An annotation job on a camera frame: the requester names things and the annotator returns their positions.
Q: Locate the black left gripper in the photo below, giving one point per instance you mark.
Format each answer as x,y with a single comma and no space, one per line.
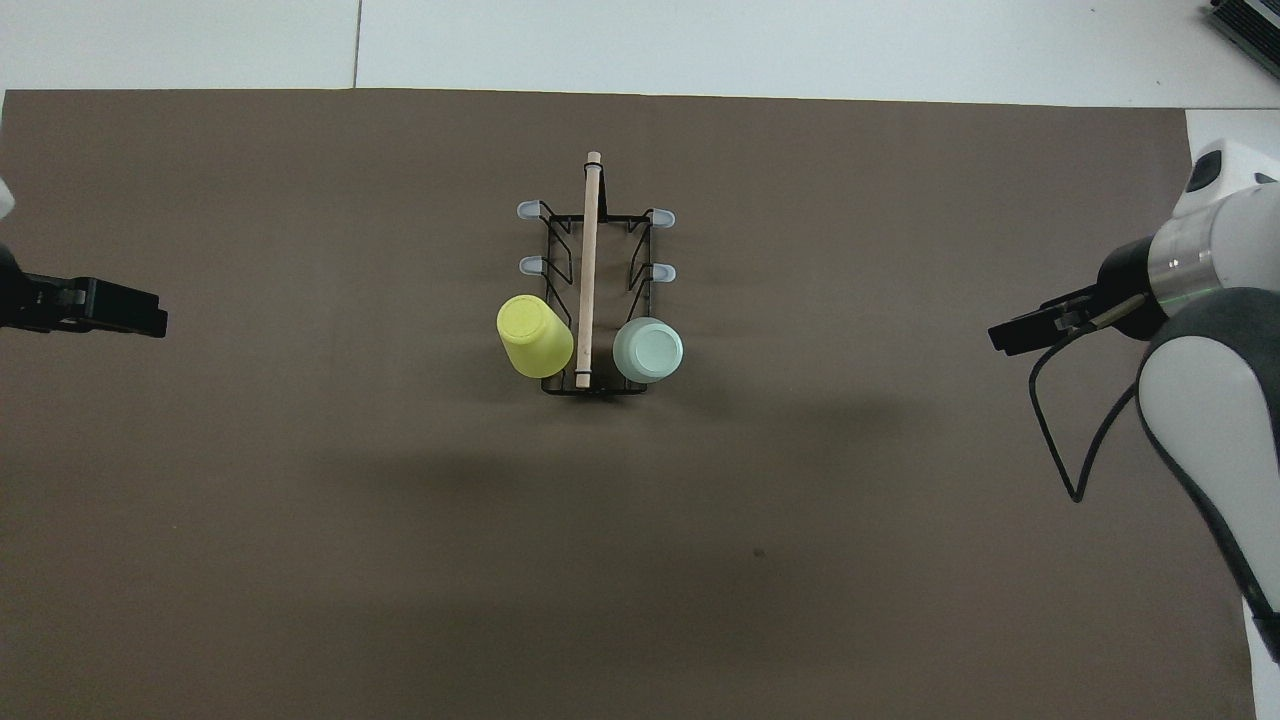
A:
15,300

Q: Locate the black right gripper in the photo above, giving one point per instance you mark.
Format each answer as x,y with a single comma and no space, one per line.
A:
1130,285

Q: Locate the pale green plastic cup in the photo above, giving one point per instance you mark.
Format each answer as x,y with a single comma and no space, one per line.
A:
648,350

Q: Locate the yellow plastic cup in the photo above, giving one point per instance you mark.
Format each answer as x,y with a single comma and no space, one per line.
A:
535,335

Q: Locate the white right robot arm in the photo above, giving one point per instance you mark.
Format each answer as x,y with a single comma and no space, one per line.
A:
1240,240

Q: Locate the dark ribbed equipment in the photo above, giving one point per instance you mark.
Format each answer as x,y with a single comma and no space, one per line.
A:
1250,22

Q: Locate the brown table mat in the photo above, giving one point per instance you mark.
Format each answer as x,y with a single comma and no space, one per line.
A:
400,550

